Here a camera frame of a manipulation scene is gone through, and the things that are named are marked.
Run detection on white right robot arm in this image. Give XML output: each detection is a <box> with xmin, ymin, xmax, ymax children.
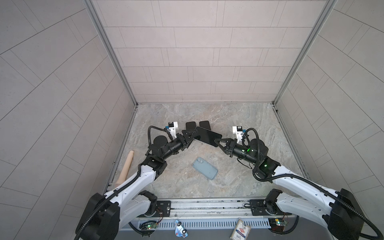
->
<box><xmin>215</xmin><ymin>139</ymin><xmax>364</xmax><ymax>240</ymax></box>

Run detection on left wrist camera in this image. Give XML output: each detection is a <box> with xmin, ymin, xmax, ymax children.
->
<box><xmin>166</xmin><ymin>122</ymin><xmax>179</xmax><ymax>139</ymax></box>

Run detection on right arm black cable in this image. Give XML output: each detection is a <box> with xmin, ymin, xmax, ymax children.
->
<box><xmin>242</xmin><ymin>127</ymin><xmax>384</xmax><ymax>240</ymax></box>

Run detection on aluminium corner post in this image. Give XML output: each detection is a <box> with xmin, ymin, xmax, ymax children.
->
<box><xmin>272</xmin><ymin>0</ymin><xmax>337</xmax><ymax>107</ymax></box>
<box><xmin>83</xmin><ymin>0</ymin><xmax>138</xmax><ymax>107</ymax></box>

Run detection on right circuit board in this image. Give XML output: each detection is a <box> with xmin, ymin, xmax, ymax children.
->
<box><xmin>268</xmin><ymin>218</ymin><xmax>289</xmax><ymax>232</ymax></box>

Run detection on red white card tag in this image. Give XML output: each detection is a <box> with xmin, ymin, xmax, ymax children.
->
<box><xmin>230</xmin><ymin>220</ymin><xmax>251</xmax><ymax>240</ymax></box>

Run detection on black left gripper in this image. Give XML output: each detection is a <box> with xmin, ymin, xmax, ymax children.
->
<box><xmin>158</xmin><ymin>132</ymin><xmax>196</xmax><ymax>162</ymax></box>

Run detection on blue white sticker tag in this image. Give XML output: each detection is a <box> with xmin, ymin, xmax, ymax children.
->
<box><xmin>175</xmin><ymin>220</ymin><xmax>188</xmax><ymax>238</ymax></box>

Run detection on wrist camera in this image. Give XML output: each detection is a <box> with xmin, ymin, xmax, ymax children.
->
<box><xmin>233</xmin><ymin>126</ymin><xmax>245</xmax><ymax>144</ymax></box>
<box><xmin>166</xmin><ymin>122</ymin><xmax>179</xmax><ymax>139</ymax></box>

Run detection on wooden roller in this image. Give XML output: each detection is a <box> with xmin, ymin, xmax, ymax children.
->
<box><xmin>115</xmin><ymin>151</ymin><xmax>134</xmax><ymax>187</ymax></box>

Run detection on purple-edged phone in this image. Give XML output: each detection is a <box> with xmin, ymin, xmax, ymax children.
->
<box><xmin>186</xmin><ymin>122</ymin><xmax>197</xmax><ymax>131</ymax></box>
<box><xmin>199</xmin><ymin>121</ymin><xmax>211</xmax><ymax>130</ymax></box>

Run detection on left circuit board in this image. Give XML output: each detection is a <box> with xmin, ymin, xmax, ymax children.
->
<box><xmin>140</xmin><ymin>221</ymin><xmax>158</xmax><ymax>231</ymax></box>

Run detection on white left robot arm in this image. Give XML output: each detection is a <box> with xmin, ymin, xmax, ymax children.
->
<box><xmin>75</xmin><ymin>130</ymin><xmax>198</xmax><ymax>240</ymax></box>

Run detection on black phone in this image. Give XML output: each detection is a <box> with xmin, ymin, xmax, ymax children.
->
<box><xmin>195</xmin><ymin>127</ymin><xmax>222</xmax><ymax>147</ymax></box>

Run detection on aluminium left corner post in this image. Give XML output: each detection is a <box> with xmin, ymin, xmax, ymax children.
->
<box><xmin>83</xmin><ymin>0</ymin><xmax>138</xmax><ymax>107</ymax></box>

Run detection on light blue phone case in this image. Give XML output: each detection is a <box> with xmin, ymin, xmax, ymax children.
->
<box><xmin>193</xmin><ymin>157</ymin><xmax>218</xmax><ymax>180</ymax></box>

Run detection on aluminium right corner post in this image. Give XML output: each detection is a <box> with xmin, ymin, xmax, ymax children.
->
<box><xmin>272</xmin><ymin>0</ymin><xmax>337</xmax><ymax>107</ymax></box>

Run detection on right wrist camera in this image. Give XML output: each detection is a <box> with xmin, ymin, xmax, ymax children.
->
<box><xmin>233</xmin><ymin>126</ymin><xmax>245</xmax><ymax>144</ymax></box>

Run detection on circuit board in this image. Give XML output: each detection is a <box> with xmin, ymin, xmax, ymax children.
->
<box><xmin>268</xmin><ymin>218</ymin><xmax>289</xmax><ymax>232</ymax></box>
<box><xmin>140</xmin><ymin>221</ymin><xmax>158</xmax><ymax>231</ymax></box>

